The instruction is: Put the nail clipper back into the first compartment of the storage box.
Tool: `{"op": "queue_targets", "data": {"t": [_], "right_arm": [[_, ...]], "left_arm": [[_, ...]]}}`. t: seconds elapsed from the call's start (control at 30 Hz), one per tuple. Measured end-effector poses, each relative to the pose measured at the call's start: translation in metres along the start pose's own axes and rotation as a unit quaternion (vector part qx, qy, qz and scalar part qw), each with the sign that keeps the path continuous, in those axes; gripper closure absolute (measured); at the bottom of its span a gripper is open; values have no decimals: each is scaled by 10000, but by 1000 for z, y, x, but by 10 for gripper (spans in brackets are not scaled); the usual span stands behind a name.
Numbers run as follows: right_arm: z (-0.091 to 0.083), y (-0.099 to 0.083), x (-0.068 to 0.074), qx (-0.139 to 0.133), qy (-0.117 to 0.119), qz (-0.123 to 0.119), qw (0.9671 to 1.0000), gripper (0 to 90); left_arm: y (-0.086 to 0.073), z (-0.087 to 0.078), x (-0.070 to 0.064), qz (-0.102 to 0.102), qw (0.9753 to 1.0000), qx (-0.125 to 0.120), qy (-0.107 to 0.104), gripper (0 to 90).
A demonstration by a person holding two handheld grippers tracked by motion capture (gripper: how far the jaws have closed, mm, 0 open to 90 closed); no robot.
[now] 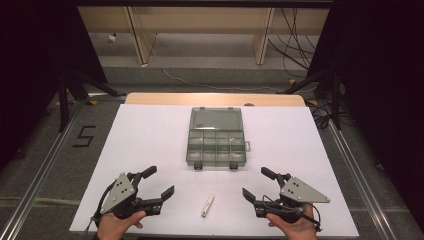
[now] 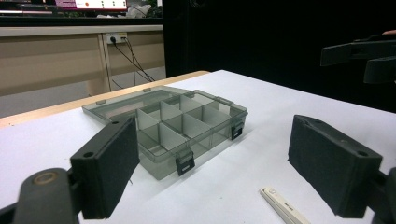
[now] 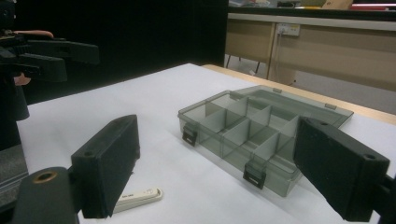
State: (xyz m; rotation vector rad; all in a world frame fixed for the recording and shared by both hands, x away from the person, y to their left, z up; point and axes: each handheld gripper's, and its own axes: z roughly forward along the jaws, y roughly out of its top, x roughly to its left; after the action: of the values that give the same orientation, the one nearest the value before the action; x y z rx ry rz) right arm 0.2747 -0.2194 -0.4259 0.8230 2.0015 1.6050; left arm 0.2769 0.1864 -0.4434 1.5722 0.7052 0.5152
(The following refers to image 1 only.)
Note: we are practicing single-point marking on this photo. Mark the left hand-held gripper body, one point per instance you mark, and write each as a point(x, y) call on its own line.
point(121, 190)

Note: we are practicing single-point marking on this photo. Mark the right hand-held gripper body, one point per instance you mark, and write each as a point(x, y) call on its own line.
point(300, 194)

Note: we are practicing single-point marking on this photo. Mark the person's right hand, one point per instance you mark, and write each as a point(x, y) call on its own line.
point(298, 230)

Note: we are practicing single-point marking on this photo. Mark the person's left hand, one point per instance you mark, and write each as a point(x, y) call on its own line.
point(115, 229)

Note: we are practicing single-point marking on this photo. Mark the white table sheet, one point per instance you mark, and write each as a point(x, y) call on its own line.
point(150, 140)

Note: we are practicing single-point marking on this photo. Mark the small white stick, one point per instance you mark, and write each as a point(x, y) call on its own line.
point(207, 206)

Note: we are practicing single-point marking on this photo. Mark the clear plastic compartment box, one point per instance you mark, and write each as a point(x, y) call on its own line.
point(216, 146)

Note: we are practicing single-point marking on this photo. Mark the black metal stand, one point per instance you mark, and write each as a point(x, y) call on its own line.
point(336, 100)
point(63, 100)

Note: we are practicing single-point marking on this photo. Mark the black curtain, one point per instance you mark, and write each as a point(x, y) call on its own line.
point(383, 83)
point(33, 66)

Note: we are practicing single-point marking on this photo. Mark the white plug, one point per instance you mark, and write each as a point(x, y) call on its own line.
point(112, 37)

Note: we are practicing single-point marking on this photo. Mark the light wooden desk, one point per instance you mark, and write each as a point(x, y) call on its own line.
point(200, 20)

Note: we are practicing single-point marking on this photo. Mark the aluminium floor rail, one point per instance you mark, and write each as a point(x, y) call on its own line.
point(360, 180)
point(40, 176)

